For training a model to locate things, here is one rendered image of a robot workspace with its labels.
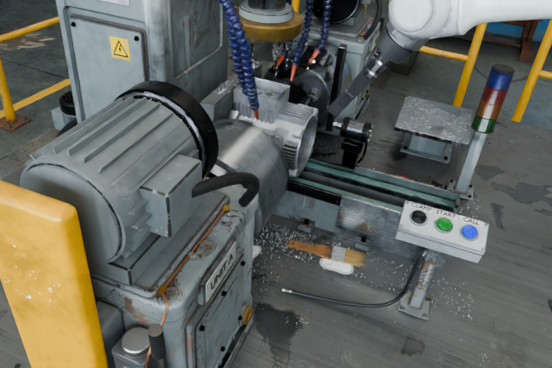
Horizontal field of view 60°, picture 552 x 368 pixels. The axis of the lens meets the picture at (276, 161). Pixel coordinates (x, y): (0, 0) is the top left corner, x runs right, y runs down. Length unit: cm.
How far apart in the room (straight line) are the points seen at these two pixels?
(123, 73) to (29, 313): 69
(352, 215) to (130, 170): 78
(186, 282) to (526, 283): 94
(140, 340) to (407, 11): 62
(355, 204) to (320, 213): 11
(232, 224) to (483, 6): 53
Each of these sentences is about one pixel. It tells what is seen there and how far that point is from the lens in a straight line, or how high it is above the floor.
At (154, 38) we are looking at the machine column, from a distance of 116.
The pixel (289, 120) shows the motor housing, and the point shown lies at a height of 109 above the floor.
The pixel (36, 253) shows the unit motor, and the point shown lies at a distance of 61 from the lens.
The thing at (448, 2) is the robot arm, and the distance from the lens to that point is 82.
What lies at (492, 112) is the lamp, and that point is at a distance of 148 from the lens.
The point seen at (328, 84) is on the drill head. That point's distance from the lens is 145.
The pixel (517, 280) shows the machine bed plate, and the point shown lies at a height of 80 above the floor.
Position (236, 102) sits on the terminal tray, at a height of 111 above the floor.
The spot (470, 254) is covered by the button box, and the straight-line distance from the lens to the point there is 105.
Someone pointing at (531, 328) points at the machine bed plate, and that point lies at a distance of 131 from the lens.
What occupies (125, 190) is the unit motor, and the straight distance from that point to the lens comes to 62.
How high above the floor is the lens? 169
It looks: 34 degrees down
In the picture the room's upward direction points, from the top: 5 degrees clockwise
